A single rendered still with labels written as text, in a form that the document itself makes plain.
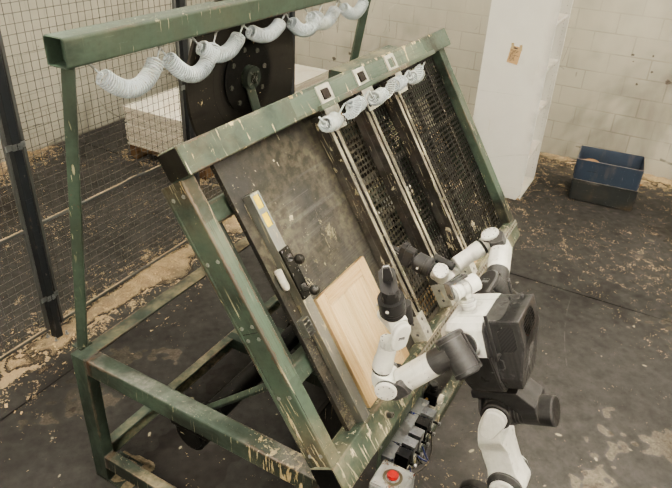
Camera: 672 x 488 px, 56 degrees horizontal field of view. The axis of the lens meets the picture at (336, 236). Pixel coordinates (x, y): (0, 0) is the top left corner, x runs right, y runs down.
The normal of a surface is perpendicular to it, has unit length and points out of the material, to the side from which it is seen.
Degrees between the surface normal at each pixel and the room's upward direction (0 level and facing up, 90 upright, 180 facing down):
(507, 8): 90
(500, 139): 90
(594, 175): 90
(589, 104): 90
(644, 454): 0
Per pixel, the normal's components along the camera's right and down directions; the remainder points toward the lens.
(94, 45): 0.87, 0.29
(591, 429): 0.04, -0.87
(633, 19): -0.48, 0.42
